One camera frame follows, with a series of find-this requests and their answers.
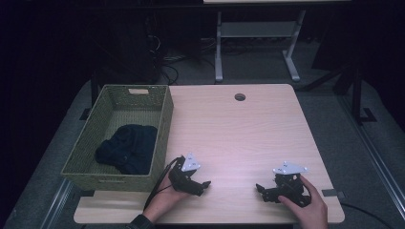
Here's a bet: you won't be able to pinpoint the dark blue cloth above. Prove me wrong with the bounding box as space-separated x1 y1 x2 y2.
94 123 159 176

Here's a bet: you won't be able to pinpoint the person's left hand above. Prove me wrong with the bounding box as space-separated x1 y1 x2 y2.
142 171 192 224

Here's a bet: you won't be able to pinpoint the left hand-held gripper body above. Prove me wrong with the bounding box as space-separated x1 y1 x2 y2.
167 153 204 198

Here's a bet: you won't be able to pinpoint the black floor cable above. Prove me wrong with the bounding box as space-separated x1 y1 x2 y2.
339 201 395 229

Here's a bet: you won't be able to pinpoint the white metal table frame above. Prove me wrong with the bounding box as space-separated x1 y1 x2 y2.
214 9 308 84

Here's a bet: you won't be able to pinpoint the green woven basket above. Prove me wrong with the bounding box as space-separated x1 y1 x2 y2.
60 83 175 193

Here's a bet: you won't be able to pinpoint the black metal stand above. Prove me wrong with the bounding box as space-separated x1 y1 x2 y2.
302 60 378 126

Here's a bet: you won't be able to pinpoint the grey table clamp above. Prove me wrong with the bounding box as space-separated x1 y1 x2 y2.
321 188 346 200

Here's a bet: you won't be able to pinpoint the person's right hand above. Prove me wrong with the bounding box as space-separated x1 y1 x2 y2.
277 175 329 229

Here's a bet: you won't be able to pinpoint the bundle of dark cables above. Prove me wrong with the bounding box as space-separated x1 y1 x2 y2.
144 15 218 86

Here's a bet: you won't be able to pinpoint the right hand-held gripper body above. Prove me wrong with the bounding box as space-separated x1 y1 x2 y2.
261 160 311 208

